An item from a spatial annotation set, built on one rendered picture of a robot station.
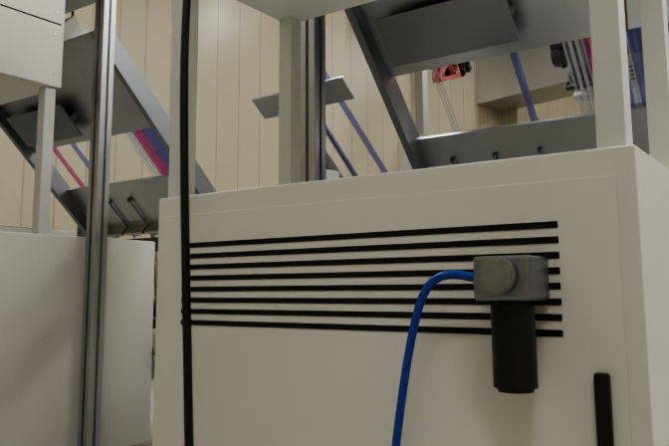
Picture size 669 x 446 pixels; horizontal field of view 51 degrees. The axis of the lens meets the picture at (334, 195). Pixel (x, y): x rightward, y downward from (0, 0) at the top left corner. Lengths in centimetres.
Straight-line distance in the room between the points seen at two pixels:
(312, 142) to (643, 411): 91
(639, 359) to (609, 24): 34
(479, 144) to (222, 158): 394
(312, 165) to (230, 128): 418
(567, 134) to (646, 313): 97
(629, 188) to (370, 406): 39
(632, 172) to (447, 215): 20
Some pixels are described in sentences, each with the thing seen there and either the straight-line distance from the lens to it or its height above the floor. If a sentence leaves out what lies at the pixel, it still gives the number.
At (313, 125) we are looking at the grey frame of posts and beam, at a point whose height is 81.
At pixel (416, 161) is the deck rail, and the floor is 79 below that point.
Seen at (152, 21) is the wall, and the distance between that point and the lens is 551.
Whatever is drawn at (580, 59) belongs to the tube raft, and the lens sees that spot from 159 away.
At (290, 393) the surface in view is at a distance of 95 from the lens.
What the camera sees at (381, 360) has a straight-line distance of 87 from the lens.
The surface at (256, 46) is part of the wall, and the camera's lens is 594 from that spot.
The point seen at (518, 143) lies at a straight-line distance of 172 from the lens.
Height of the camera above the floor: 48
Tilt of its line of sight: 8 degrees up
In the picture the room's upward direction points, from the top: straight up
